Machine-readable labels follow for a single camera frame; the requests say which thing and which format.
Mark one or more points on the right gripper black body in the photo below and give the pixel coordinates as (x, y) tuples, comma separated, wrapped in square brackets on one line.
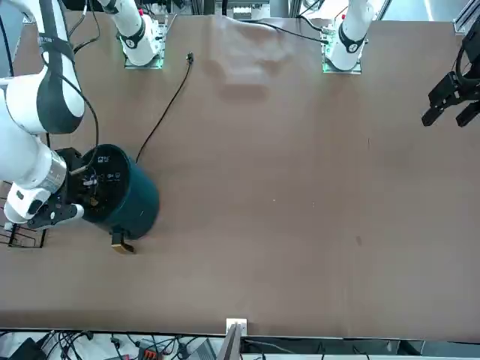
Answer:
[(75, 183)]

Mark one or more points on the aluminium camera post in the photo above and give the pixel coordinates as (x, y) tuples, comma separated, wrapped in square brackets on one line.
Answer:
[(231, 345)]

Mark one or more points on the aluminium profile rail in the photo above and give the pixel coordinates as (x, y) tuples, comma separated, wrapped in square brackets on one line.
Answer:
[(467, 18)]

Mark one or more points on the gold air fryer knob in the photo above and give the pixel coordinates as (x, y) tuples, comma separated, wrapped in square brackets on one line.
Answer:
[(93, 203)]

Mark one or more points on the dark green air fryer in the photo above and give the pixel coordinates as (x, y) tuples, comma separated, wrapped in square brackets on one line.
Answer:
[(138, 202)]

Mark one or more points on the green circuit board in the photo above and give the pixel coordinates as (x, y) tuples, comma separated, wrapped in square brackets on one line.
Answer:
[(159, 37), (328, 35)]

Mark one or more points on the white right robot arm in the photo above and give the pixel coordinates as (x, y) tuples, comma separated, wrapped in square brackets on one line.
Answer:
[(22, 112)]

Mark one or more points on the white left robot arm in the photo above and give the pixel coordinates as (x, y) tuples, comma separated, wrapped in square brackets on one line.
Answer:
[(352, 37)]

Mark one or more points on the red black connector block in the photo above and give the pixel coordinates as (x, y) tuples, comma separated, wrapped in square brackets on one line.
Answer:
[(147, 352)]

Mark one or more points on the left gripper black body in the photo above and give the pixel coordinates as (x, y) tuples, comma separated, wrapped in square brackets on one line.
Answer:
[(471, 52)]

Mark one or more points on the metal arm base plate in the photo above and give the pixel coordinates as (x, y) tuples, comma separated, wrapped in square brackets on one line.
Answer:
[(341, 70), (144, 66)]

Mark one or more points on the large black power brick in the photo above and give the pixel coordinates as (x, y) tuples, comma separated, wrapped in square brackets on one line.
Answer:
[(24, 348)]

